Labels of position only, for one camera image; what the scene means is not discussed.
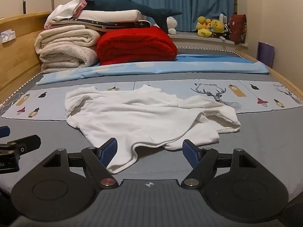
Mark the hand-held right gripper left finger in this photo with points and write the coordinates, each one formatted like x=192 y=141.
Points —
x=109 y=151

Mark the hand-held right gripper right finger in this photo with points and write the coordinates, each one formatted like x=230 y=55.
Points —
x=190 y=153

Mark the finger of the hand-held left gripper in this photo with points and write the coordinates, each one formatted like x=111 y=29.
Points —
x=4 y=131
x=28 y=143

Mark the white towel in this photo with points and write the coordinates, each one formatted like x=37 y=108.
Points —
x=142 y=118

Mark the deer printed mat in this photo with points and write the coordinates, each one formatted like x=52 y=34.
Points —
x=255 y=92

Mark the light blue bed sheet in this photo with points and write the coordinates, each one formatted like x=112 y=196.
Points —
x=165 y=66

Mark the white fleece folded blanket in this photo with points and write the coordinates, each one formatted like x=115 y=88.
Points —
x=68 y=59

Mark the tissue box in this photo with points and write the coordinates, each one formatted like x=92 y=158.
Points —
x=7 y=36

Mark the red folded quilt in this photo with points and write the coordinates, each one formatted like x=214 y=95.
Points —
x=137 y=45

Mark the cream folded blanket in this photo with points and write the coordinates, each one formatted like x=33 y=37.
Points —
x=66 y=36

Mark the yellow plush toy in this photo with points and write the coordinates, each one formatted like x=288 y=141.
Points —
x=216 y=26
x=203 y=27

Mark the black white striped toy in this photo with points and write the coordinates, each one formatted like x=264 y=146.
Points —
x=226 y=31

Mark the white plush toy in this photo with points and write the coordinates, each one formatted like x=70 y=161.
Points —
x=171 y=24

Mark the dark red cushion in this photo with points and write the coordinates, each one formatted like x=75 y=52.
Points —
x=238 y=28

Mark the white pink-trimmed cloth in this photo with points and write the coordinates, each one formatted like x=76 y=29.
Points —
x=66 y=10

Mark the white pillow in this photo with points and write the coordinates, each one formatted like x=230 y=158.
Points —
x=111 y=14

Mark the dark blue shark plush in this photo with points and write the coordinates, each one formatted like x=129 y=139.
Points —
x=132 y=7

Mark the blue curtain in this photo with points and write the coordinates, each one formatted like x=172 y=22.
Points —
x=189 y=2

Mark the wooden bed frame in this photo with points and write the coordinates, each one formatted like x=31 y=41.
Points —
x=16 y=59

